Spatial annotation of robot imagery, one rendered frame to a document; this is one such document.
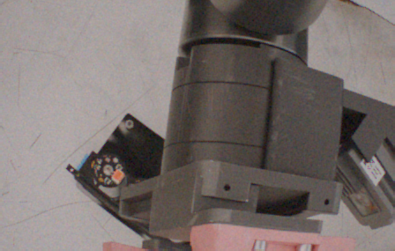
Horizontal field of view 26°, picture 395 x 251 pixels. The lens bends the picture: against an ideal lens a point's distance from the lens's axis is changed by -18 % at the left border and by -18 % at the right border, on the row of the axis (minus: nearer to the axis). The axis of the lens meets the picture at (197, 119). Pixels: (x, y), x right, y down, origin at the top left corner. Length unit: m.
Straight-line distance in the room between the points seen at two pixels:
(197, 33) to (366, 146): 0.09
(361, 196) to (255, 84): 0.09
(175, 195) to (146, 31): 0.41
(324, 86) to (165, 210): 0.08
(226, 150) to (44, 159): 0.36
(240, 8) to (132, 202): 0.11
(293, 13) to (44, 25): 0.44
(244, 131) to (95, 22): 0.40
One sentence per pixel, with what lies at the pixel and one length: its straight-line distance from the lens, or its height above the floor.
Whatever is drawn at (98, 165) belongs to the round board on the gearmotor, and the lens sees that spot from 0.67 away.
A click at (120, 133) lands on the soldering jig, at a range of 0.73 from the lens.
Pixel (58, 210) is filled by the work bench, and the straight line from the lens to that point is 0.73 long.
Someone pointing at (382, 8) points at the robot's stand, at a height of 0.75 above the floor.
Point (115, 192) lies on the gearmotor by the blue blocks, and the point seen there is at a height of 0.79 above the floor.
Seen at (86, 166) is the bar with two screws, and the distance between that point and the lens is 0.72.
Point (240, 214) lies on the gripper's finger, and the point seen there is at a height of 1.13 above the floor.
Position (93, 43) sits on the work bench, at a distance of 0.77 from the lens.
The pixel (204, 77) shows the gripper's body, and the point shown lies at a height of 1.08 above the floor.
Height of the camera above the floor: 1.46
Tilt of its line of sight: 72 degrees down
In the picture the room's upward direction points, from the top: 9 degrees clockwise
